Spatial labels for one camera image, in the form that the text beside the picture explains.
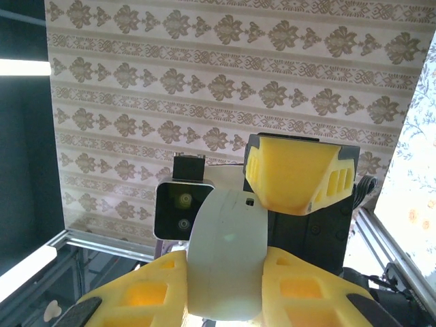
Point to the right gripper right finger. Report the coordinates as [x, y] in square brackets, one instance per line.
[306, 296]

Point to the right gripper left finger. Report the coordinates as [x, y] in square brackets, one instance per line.
[136, 296]

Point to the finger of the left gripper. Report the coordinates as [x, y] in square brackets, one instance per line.
[293, 173]

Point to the mint green earbud charging case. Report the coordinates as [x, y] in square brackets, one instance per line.
[228, 259]

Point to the small white plastic piece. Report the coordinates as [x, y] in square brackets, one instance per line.
[52, 310]

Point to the floral tablecloth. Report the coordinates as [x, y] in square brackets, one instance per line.
[419, 136]

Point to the aluminium frame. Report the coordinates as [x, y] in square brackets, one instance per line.
[102, 243]

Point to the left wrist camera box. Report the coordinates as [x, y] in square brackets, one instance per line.
[170, 211]

